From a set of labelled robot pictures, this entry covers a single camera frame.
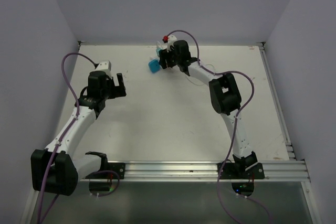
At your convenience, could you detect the blue plug adapter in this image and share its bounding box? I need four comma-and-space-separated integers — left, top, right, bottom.
148, 59, 161, 73

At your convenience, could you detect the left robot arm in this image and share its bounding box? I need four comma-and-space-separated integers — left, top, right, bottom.
30, 70, 126, 196

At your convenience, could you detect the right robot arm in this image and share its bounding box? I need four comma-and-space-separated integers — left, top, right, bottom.
157, 35, 258, 178

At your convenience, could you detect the teal USB charger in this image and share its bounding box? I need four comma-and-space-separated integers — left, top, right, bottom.
155, 47, 162, 57

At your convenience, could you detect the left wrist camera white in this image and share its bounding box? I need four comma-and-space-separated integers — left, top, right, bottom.
95, 60, 112, 78

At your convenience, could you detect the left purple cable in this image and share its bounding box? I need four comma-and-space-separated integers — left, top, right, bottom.
36, 52, 120, 224

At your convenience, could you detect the left black base bracket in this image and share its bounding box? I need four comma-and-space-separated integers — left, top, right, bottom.
108, 162, 125, 179

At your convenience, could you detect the black base bracket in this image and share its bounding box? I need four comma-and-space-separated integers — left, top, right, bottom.
108, 162, 125, 179
217, 162, 265, 180

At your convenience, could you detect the right black base bracket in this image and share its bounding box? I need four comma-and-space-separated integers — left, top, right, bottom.
217, 162, 265, 180

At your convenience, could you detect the aluminium mounting rail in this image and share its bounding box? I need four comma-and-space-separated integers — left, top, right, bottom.
78, 161, 308, 182

